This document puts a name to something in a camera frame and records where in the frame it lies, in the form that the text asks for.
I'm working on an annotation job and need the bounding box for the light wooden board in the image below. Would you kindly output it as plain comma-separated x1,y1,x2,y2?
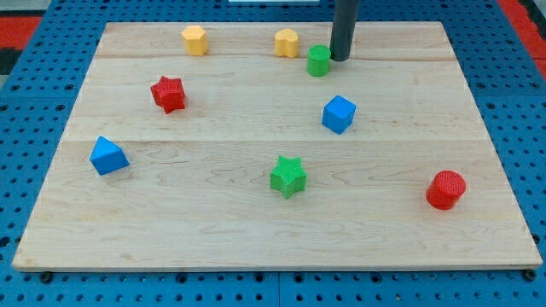
12,21,543,272

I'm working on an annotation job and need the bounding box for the green cylinder block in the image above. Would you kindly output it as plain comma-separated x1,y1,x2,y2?
306,44,331,77

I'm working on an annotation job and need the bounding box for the yellow heart block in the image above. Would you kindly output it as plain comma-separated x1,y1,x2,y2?
274,28,299,58

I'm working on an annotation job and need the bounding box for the blue cube block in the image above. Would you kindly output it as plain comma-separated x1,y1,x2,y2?
322,96,357,135

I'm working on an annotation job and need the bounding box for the red cylinder block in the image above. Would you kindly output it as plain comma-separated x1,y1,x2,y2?
425,170,467,211

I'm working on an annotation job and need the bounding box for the yellow hexagon block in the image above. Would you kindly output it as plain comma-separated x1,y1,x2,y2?
181,26,208,56

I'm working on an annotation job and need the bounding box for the blue triangle block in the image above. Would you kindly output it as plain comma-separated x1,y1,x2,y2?
90,136,130,176

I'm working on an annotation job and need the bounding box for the red star block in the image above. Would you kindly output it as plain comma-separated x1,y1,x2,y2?
150,76,185,114

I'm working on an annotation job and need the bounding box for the green star block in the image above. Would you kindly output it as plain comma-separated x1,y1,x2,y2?
270,156,307,199

